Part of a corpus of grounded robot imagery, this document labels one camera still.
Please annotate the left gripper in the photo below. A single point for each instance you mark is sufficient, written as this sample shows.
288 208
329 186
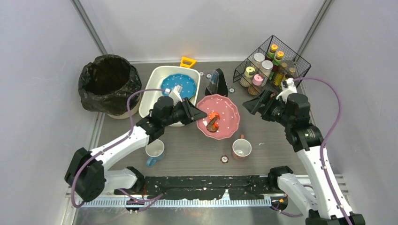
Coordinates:
187 110

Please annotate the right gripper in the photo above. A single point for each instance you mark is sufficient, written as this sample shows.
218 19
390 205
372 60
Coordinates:
263 103

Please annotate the pink polka dot plate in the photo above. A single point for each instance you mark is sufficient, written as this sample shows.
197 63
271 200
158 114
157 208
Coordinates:
229 116

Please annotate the pink lid spice shaker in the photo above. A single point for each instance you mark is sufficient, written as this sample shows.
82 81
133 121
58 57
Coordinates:
255 88

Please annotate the blue polka dot plate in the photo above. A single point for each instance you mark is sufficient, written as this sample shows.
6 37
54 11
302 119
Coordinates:
189 86

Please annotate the yellow lid spice shaker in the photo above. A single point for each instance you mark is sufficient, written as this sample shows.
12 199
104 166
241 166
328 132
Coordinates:
246 79

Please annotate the yellow oil bottle brown cap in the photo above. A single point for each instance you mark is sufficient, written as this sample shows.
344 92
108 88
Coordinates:
280 74

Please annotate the black wire basket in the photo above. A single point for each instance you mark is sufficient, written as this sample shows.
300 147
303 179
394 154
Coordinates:
290 57

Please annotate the grain jar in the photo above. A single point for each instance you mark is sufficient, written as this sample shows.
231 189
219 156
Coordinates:
257 60
266 69

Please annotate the orange handled white mug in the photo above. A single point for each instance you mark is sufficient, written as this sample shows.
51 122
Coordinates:
241 148

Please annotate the red sauce bottle yellow cap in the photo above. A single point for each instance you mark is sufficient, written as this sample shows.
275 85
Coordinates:
276 63

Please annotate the yellow label oil bottle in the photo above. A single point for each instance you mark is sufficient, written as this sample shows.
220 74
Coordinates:
290 73

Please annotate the blue handled white mug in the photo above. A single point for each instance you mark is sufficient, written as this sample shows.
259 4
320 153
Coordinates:
155 152

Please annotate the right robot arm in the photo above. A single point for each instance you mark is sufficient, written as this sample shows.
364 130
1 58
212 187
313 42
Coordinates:
326 205

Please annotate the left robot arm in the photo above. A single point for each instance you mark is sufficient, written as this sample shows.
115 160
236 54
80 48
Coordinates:
89 172

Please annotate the brown and orange food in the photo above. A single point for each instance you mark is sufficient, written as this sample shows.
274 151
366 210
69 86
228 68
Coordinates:
212 125

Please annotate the black metronome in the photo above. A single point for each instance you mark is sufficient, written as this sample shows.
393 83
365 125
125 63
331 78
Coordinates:
217 84

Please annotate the white rectangular basin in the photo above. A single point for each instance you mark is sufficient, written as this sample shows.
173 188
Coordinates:
153 88

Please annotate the brown poker chip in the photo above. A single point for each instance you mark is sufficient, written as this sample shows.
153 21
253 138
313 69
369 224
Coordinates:
224 159

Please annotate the black base mat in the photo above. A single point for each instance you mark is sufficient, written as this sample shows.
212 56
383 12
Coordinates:
241 187

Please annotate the black bag lined trash bin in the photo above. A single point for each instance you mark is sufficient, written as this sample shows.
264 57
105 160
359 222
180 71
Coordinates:
106 84

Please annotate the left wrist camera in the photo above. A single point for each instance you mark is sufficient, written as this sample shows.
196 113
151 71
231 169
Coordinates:
175 94

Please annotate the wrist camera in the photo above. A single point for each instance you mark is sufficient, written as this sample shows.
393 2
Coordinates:
175 94
288 87

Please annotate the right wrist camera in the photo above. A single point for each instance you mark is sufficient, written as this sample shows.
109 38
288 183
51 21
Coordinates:
288 87

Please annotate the orange plastic handle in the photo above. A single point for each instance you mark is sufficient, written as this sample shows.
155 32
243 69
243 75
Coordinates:
187 62

